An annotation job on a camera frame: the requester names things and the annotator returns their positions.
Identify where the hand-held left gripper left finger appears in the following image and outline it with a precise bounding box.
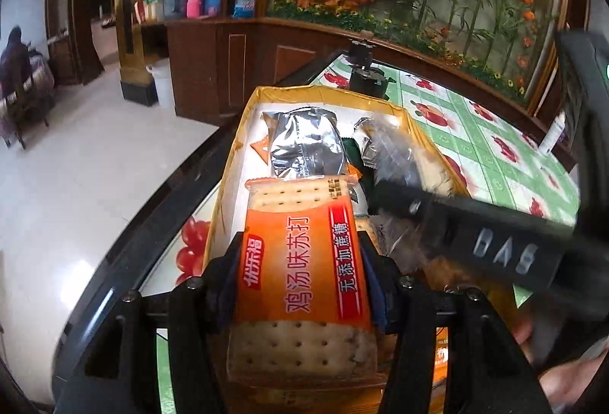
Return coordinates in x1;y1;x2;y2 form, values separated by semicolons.
54;228;250;414

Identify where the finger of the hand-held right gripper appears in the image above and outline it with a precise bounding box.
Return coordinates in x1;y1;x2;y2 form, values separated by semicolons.
368;180;431;230

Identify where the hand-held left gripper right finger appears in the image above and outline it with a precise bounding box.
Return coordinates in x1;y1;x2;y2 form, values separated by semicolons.
357;231;553;414

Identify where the clear packet of dark snack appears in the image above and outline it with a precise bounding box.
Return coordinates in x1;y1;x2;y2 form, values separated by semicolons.
368;116;426;191

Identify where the orange cracker packet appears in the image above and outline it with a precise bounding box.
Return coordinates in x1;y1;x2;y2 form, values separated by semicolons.
226;174;381;389

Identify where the yellow cardboard box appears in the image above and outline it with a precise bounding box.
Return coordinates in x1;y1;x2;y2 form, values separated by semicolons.
204;85;519;414

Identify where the person's right hand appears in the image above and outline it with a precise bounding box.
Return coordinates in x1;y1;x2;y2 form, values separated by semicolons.
514;315;609;406

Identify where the green fruit print tablecloth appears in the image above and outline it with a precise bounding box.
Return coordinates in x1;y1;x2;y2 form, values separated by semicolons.
143;55;581;414

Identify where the white spray bottle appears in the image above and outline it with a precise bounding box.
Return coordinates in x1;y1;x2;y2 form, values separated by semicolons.
537;110;567;155

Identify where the dark wooden cabinet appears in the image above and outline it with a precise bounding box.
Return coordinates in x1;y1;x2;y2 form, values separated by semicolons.
164;12;334;129

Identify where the wooden chair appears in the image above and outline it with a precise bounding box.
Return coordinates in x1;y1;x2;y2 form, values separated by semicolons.
0;81;53;148

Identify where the gold wooden pillar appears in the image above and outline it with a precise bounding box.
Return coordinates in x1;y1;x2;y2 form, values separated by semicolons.
112;0;160;105

